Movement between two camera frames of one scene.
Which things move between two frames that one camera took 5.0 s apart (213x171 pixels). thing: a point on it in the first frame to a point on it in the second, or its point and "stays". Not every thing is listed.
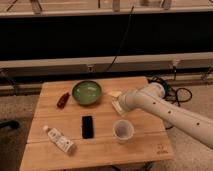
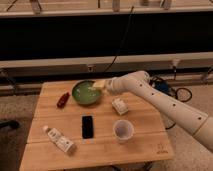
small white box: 118,107 stays
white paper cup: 123,131 stays
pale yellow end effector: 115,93 to 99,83
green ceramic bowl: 86,92 stays
